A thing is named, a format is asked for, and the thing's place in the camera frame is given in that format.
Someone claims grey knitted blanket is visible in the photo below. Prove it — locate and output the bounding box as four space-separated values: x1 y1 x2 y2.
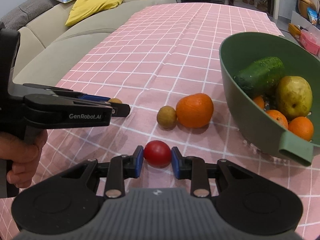
1 0 53 30

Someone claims grey tv bench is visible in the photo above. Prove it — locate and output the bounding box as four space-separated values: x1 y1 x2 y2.
290 11 319 57

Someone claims orange box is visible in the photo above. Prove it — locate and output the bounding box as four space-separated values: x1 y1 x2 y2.
288 23 301 40

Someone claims orange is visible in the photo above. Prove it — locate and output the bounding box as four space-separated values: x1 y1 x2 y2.
253 96 265 110
289 116 314 141
265 109 289 129
176 93 214 128

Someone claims red cherry tomato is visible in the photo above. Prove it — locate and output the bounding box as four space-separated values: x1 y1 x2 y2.
144 140 171 168

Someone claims pink storage box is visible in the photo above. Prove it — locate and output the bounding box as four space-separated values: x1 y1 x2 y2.
299 29 319 55

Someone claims beige sofa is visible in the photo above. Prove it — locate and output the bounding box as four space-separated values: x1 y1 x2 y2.
12 0 176 85

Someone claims blue snack bag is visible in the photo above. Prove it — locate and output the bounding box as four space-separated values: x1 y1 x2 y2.
307 7 318 25

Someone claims longan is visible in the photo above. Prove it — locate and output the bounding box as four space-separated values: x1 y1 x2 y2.
108 98 122 104
157 106 177 128

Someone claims yellow cushion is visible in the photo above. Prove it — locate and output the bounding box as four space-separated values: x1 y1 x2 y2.
65 0 123 27

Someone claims longan beside back orange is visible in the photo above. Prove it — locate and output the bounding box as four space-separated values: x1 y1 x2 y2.
157 106 177 128

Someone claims person's left hand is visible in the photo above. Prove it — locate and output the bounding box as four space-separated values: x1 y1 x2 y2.
1 130 48 189

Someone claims green cucumber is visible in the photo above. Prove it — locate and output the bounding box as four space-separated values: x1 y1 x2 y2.
233 56 285 98

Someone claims green colander bowl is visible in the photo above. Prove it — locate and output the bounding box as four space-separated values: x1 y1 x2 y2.
219 32 319 166

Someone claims yellow-green pear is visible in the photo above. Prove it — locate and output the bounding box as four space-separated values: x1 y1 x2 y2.
276 76 313 120

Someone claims brown round vase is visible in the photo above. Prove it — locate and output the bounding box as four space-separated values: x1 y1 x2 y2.
298 0 316 19

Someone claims pink checkered tablecloth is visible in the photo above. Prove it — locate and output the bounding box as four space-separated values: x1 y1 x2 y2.
33 3 319 239

